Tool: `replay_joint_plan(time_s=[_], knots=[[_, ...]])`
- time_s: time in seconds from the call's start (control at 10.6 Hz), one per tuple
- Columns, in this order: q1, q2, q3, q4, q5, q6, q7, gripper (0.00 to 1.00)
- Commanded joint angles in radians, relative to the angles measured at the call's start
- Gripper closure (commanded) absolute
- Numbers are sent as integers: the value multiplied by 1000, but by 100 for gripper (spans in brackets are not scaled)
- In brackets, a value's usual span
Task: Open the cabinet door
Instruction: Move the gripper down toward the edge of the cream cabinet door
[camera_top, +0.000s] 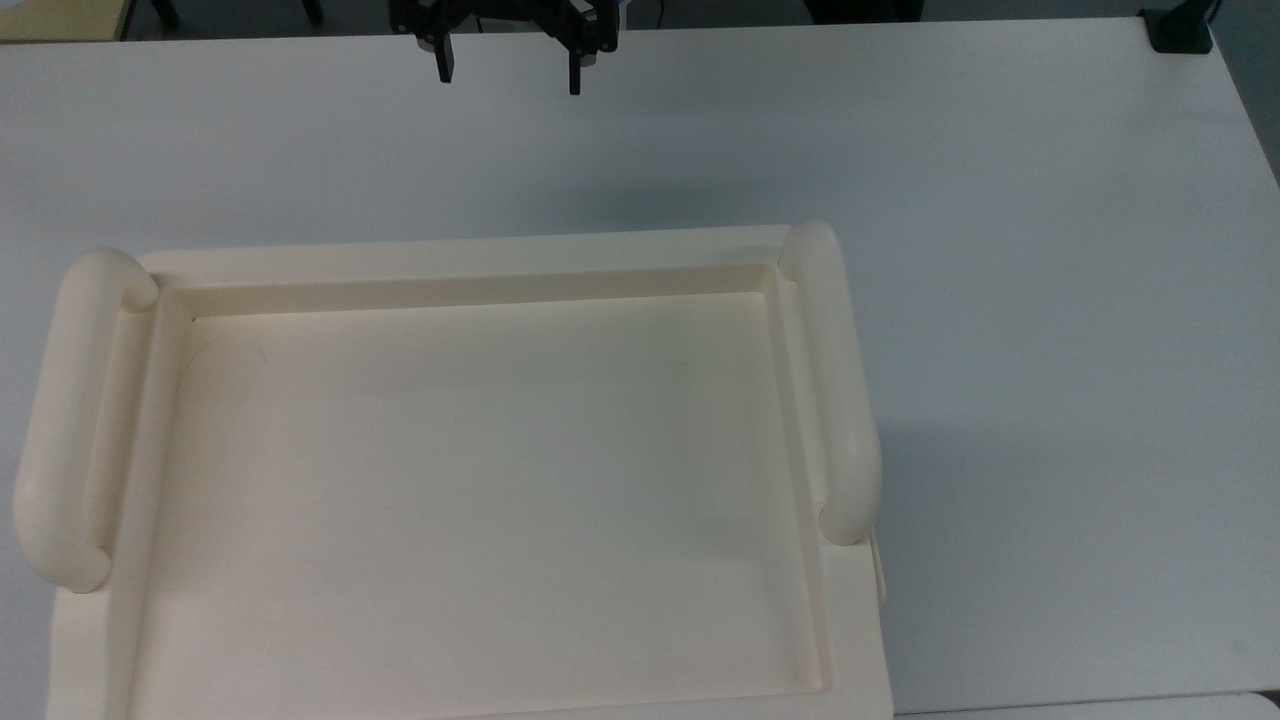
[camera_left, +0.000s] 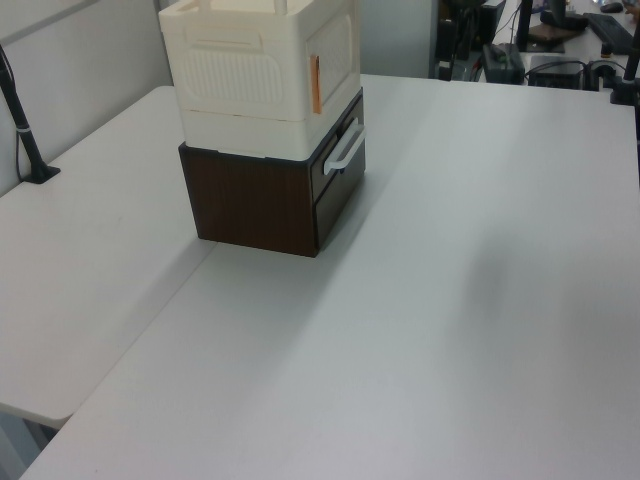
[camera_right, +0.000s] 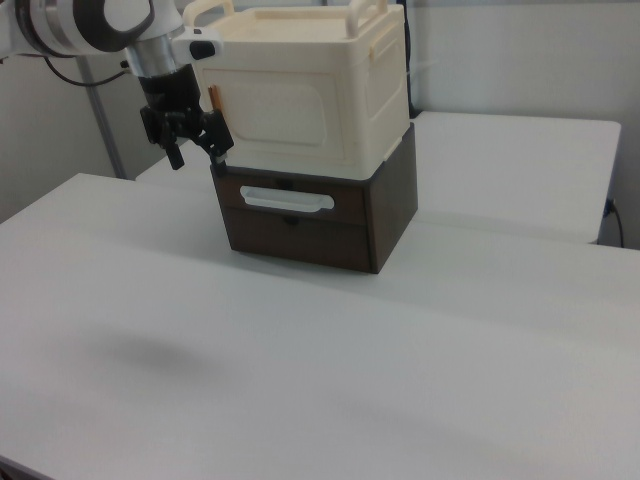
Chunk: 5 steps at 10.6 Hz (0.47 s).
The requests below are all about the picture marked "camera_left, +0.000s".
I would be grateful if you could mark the cream tray support leg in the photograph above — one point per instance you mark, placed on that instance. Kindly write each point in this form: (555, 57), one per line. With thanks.
(340, 60)

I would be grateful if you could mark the dark plain drawer front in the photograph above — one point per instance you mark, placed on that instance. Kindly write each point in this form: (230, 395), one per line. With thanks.
(335, 220)

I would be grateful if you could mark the dark brown wooden drawer unit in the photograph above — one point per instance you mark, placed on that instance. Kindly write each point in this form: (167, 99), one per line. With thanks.
(250, 205)

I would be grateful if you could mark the black device with green part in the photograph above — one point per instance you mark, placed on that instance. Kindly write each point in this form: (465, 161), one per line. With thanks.
(502, 62)

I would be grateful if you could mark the black computer tower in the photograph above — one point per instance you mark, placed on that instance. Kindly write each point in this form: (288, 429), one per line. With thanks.
(465, 30)

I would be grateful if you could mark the black flat box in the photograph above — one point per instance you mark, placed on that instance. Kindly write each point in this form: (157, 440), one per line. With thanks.
(556, 75)

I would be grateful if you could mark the black monitor stand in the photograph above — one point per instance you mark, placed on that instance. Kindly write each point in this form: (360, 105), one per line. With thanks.
(527, 25)

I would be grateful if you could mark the brown wooden board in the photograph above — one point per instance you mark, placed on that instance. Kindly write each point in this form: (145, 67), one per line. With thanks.
(552, 34)

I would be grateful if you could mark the black clamp stand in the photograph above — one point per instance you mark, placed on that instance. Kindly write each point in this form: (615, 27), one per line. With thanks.
(627, 85)

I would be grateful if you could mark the black keyboard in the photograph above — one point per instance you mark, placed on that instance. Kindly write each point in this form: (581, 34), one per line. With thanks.
(610, 31)

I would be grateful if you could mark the black computer mouse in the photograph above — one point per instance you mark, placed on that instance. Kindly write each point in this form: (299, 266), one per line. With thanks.
(610, 7)

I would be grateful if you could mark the black camera stand pole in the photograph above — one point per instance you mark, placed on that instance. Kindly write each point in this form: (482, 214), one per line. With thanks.
(25, 135)

